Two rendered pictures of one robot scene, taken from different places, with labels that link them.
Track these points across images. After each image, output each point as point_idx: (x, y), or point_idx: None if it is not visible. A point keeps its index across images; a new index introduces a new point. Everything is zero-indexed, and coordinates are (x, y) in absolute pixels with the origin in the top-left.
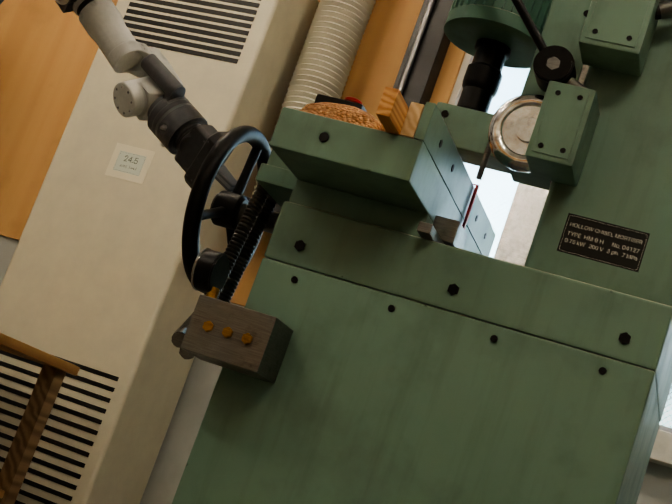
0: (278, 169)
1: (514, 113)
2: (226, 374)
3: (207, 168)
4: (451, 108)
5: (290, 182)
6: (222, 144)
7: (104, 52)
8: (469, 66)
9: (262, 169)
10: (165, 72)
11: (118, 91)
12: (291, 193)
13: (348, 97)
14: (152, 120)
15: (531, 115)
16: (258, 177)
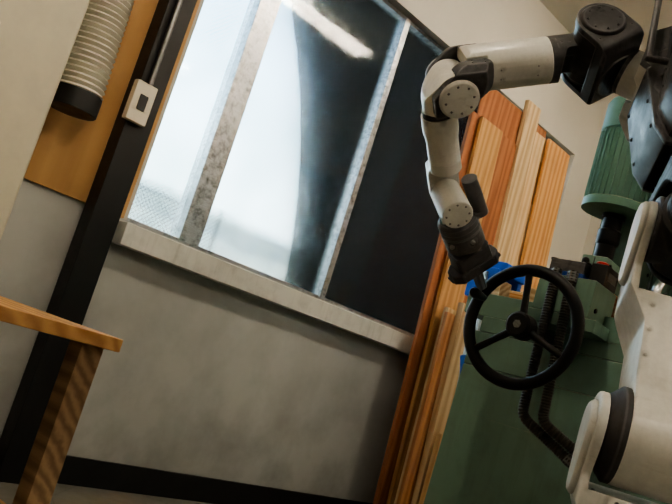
0: (600, 325)
1: (663, 290)
2: (613, 486)
3: (584, 328)
4: (611, 263)
5: (602, 334)
6: (582, 305)
7: (444, 161)
8: (613, 232)
9: (595, 325)
10: (483, 195)
11: (458, 207)
12: (591, 336)
13: (607, 264)
14: (465, 234)
15: (666, 291)
16: (593, 331)
